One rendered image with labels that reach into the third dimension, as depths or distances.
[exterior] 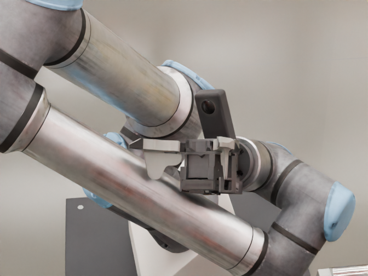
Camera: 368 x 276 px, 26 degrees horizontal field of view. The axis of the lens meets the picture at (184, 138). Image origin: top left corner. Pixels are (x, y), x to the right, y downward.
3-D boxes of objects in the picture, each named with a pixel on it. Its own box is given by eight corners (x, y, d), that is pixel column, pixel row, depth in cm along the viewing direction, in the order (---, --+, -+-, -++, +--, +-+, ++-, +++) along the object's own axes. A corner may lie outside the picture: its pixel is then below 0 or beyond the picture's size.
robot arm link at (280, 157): (311, 160, 142) (266, 134, 147) (284, 155, 131) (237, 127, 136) (286, 206, 144) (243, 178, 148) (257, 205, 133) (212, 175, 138)
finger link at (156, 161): (128, 177, 117) (185, 180, 121) (130, 137, 117) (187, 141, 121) (121, 178, 120) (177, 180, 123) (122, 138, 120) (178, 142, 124)
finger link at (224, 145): (240, 178, 110) (229, 180, 119) (240, 136, 110) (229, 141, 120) (217, 178, 110) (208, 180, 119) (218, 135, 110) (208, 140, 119)
